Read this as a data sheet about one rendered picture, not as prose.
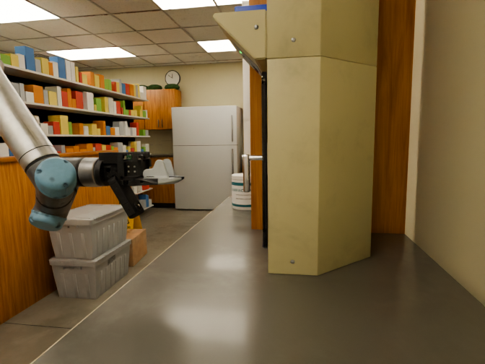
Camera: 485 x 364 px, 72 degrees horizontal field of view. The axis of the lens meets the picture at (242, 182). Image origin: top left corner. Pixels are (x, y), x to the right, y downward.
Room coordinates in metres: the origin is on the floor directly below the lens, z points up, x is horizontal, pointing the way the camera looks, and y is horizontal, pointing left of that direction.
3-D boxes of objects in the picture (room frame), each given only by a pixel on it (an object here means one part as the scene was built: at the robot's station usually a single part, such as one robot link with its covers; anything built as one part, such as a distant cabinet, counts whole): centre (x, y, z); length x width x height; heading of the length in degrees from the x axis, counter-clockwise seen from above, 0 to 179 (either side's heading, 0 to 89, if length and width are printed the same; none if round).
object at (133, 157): (0.85, 0.30, 1.17); 0.12 x 0.08 x 0.09; 80
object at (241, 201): (1.47, -0.02, 1.02); 0.13 x 0.13 x 0.15
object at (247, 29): (0.90, -0.03, 1.46); 0.32 x 0.12 x 0.10; 170
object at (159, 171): (0.81, 0.20, 1.17); 0.09 x 0.03 x 0.06; 77
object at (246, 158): (0.79, -0.03, 1.17); 0.05 x 0.03 x 0.10; 80
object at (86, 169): (0.86, 0.38, 1.17); 0.08 x 0.05 x 0.08; 170
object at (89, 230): (2.80, 1.29, 0.49); 0.60 x 0.42 x 0.33; 170
